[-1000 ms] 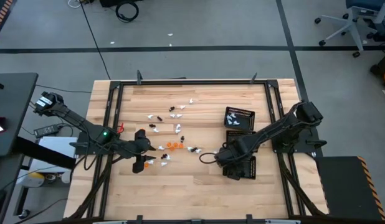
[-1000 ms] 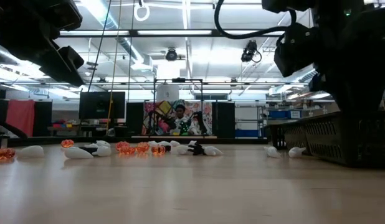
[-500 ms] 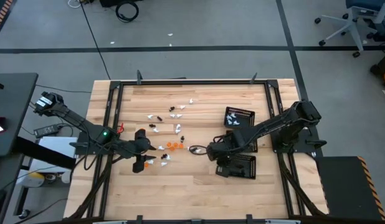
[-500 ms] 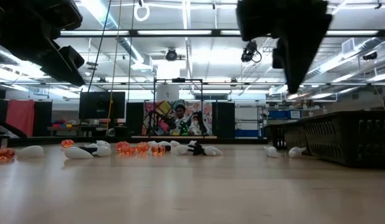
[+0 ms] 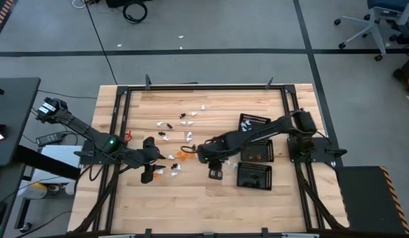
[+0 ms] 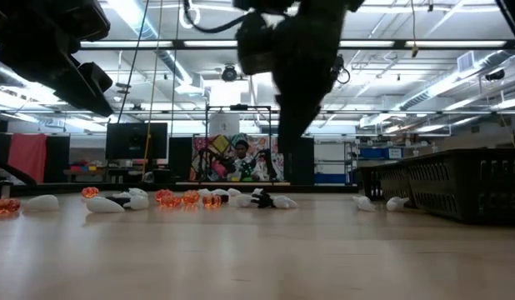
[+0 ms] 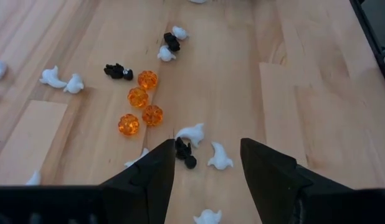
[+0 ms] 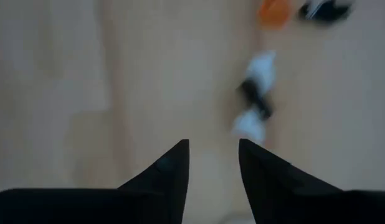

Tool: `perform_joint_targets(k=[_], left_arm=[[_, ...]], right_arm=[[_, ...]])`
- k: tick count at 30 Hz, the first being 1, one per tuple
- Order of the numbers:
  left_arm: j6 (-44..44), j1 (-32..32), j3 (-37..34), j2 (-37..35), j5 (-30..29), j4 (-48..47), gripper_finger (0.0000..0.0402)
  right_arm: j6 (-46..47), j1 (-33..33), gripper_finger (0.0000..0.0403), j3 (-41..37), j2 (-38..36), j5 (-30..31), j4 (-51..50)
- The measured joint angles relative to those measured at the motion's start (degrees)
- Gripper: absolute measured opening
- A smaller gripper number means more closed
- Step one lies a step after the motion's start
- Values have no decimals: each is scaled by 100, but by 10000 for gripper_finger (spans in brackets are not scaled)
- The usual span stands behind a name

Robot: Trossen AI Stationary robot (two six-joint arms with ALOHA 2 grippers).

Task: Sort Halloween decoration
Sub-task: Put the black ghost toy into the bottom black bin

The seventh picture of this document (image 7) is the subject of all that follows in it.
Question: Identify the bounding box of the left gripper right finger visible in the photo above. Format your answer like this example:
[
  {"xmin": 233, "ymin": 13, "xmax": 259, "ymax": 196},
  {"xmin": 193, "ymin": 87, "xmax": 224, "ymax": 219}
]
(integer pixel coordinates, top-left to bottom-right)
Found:
[{"xmin": 240, "ymin": 138, "xmax": 352, "ymax": 224}]

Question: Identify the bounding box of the small orange translucent pumpkin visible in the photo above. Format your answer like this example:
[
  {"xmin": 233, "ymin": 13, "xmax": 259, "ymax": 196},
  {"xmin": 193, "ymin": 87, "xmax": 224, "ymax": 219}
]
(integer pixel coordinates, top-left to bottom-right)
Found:
[
  {"xmin": 127, "ymin": 86, "xmax": 150, "ymax": 108},
  {"xmin": 141, "ymin": 105, "xmax": 164, "ymax": 126},
  {"xmin": 137, "ymin": 70, "xmax": 158, "ymax": 90},
  {"xmin": 118, "ymin": 113, "xmax": 140, "ymax": 136}
]

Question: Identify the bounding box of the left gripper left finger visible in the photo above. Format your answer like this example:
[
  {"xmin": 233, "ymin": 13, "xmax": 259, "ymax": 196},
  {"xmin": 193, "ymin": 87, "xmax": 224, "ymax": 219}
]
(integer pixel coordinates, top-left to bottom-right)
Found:
[{"xmin": 100, "ymin": 138, "xmax": 176, "ymax": 224}]

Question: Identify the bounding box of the small black plastic figure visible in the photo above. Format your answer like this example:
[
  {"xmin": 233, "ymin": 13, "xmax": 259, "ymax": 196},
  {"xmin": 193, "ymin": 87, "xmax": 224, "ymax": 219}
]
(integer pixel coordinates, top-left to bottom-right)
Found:
[
  {"xmin": 103, "ymin": 63, "xmax": 134, "ymax": 81},
  {"xmin": 163, "ymin": 32, "xmax": 181, "ymax": 52},
  {"xmin": 175, "ymin": 136, "xmax": 197, "ymax": 170}
]

